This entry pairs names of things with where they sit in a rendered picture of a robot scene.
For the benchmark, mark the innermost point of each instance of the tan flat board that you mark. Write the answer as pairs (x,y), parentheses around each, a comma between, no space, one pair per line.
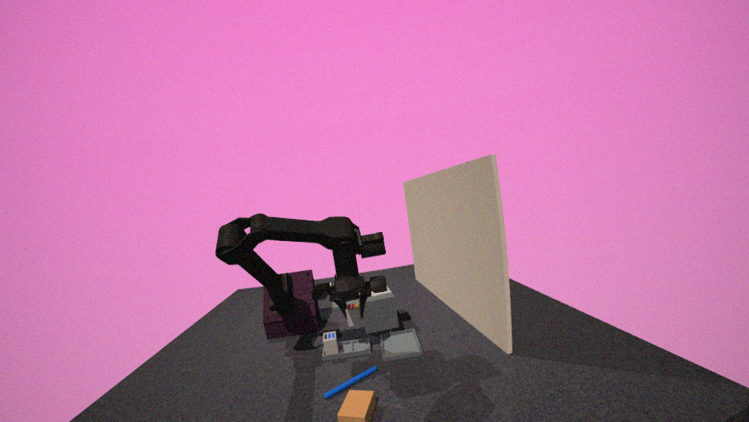
(458,243)

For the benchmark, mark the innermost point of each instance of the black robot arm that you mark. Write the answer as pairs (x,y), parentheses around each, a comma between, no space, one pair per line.
(336,233)

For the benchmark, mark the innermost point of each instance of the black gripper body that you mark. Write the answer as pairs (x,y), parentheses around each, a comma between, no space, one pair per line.
(376,284)

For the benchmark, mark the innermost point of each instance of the orange-brown cube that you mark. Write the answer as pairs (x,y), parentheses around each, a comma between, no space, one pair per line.
(358,406)

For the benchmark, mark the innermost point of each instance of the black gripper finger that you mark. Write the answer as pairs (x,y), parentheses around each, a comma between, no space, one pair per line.
(362,302)
(341,305)

